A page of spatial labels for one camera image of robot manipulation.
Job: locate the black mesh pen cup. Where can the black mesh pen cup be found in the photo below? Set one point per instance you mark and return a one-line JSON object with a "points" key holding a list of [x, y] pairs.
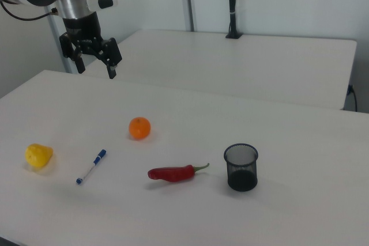
{"points": [[241, 175]]}

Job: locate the yellow pear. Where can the yellow pear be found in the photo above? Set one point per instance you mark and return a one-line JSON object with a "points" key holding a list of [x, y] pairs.
{"points": [[38, 155]]}

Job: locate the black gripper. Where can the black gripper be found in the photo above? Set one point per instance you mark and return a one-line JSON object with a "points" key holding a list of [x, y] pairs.
{"points": [[82, 28]]}

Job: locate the black camera stand pole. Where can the black camera stand pole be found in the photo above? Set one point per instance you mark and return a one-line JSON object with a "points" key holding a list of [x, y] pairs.
{"points": [[232, 4]]}

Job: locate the white side table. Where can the white side table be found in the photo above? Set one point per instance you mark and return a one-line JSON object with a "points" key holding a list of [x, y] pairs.
{"points": [[236, 64]]}

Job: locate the orange mandarin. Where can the orange mandarin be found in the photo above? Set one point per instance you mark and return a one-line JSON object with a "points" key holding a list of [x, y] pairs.
{"points": [[139, 128]]}

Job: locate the blue and white marker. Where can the blue and white marker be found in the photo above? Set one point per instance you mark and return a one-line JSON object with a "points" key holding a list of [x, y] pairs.
{"points": [[91, 167]]}

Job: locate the aluminium frame post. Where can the aluminium frame post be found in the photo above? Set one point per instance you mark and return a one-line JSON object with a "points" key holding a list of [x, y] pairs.
{"points": [[188, 1], [59, 44]]}

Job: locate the red chili pepper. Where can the red chili pepper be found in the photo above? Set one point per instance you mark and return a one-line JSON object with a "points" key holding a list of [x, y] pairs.
{"points": [[171, 173]]}

